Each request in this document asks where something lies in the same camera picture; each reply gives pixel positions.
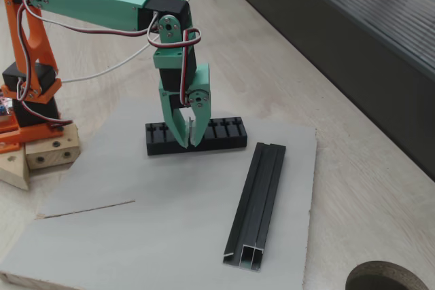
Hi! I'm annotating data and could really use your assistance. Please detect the black slotted holder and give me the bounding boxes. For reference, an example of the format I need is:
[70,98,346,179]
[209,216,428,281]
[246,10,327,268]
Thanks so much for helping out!
[145,116,248,158]

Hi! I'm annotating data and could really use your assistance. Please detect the black aluminium profile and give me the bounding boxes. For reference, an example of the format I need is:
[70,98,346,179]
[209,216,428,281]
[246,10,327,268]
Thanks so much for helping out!
[222,142,287,272]

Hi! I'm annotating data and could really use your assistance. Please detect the grey painted wooden board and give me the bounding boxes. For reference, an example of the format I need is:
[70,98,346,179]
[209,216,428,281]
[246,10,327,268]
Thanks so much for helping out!
[0,96,317,290]

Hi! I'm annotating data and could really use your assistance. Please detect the wooden robot mounting base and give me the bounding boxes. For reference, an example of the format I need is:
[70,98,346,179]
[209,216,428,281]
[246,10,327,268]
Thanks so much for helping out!
[0,123,81,192]

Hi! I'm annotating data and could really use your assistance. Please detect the red controller board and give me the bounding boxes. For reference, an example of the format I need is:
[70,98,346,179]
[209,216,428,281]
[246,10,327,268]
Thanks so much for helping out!
[0,94,16,124]

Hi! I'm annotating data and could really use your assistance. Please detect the white USB cable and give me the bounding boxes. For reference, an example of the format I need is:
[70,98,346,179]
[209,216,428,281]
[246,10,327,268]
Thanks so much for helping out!
[60,0,210,84]

